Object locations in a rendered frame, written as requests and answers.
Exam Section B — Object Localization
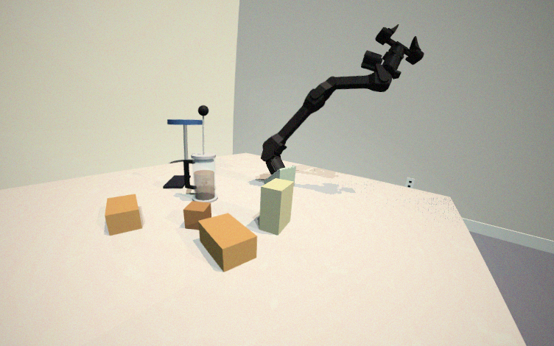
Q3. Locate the glass french press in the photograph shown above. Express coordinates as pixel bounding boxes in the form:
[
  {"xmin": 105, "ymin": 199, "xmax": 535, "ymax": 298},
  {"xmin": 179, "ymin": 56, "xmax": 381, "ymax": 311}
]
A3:
[{"xmin": 183, "ymin": 105, "xmax": 218, "ymax": 203}]

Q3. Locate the tan rectangular block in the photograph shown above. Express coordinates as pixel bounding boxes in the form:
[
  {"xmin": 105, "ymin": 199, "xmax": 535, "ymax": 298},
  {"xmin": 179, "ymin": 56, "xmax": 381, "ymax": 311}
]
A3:
[
  {"xmin": 105, "ymin": 194, "xmax": 142, "ymax": 236},
  {"xmin": 198, "ymin": 213, "xmax": 257, "ymax": 272}
]

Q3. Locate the brown cube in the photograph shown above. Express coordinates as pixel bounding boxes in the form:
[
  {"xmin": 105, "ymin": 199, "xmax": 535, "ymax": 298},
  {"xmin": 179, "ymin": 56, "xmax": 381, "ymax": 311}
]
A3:
[{"xmin": 183, "ymin": 201, "xmax": 211, "ymax": 230}]

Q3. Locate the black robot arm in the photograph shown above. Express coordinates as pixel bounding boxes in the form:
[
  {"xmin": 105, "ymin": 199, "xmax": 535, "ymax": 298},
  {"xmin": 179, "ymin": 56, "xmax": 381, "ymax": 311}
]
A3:
[{"xmin": 261, "ymin": 50, "xmax": 401, "ymax": 174}]

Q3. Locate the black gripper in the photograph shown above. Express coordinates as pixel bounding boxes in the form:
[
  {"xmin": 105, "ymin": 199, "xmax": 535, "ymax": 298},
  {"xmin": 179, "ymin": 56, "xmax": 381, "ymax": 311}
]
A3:
[{"xmin": 376, "ymin": 24, "xmax": 424, "ymax": 65}]

